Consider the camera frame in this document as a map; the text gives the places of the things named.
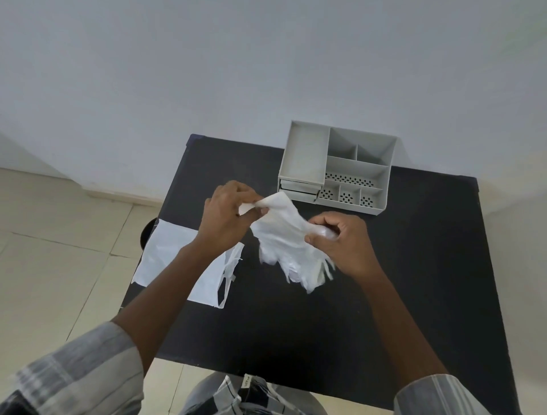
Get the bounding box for grey trousers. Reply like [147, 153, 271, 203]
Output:
[179, 371, 320, 415]

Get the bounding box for person's left forearm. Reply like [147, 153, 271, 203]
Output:
[110, 239, 231, 377]

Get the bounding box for person's right forearm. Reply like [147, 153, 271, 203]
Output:
[353, 268, 450, 392]

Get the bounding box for person's left hand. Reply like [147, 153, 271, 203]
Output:
[197, 180, 271, 258]

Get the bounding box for person's right hand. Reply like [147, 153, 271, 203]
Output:
[304, 211, 382, 281]

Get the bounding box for grey striped shirt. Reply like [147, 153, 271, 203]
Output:
[0, 321, 493, 415]

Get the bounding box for black round stool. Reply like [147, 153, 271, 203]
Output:
[140, 217, 159, 258]

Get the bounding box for grey plastic desk organizer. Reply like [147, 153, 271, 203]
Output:
[277, 120, 398, 216]

